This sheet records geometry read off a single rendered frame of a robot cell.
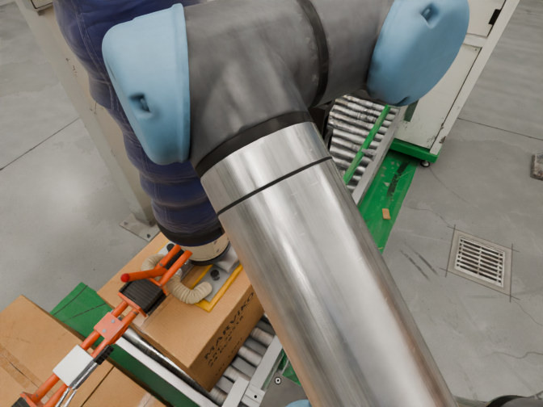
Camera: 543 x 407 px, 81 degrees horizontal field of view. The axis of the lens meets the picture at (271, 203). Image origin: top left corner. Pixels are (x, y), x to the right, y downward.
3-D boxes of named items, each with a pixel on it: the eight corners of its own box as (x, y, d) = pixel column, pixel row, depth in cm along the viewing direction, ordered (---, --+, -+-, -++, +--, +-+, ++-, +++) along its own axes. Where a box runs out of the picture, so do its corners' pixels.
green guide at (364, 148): (392, 98, 243) (396, 87, 236) (406, 102, 240) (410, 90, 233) (299, 255, 155) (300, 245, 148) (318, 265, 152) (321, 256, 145)
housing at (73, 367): (84, 348, 81) (76, 342, 78) (102, 363, 79) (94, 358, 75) (60, 374, 77) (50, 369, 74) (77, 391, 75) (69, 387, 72)
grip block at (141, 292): (145, 278, 94) (138, 268, 89) (169, 295, 90) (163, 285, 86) (123, 301, 89) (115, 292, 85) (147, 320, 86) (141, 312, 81)
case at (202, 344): (226, 232, 164) (216, 179, 133) (292, 271, 150) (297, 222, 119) (136, 332, 132) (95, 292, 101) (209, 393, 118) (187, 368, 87)
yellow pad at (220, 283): (246, 224, 119) (245, 216, 115) (268, 235, 115) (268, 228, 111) (184, 297, 100) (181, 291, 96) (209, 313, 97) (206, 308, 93)
